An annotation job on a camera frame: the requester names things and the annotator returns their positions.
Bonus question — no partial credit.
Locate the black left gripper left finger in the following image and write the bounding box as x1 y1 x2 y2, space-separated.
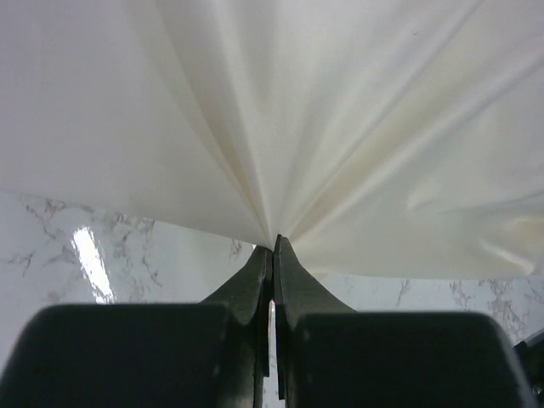
1 247 272 407

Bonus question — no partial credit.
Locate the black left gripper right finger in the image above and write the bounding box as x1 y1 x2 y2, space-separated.
273 237 540 407

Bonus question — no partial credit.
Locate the cream satin pillowcase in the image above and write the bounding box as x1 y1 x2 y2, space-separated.
1 1 543 279

